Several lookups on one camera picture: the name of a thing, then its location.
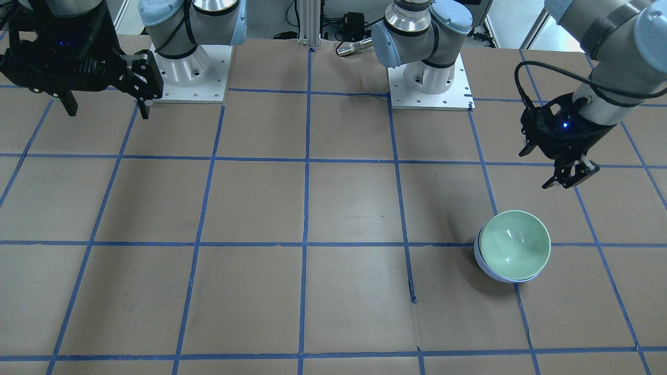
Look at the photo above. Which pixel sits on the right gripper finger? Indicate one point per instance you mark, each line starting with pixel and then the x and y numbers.
pixel 68 101
pixel 144 108

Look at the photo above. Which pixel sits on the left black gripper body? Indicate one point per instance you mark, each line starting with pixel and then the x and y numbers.
pixel 588 139

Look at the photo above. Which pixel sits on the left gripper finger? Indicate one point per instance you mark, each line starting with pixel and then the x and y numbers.
pixel 575 172
pixel 555 179

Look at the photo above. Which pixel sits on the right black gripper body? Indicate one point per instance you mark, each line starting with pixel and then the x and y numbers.
pixel 111 48

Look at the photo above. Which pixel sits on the green bowl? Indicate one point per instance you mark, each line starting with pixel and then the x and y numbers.
pixel 516 244

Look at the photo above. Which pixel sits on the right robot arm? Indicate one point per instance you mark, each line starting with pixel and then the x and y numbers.
pixel 177 28

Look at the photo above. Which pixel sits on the blue bowl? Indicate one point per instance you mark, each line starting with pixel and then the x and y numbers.
pixel 487 269

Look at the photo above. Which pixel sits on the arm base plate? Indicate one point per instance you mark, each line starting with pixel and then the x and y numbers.
pixel 416 86
pixel 201 78

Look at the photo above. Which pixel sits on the aluminium frame post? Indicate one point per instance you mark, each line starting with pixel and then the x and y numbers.
pixel 309 23

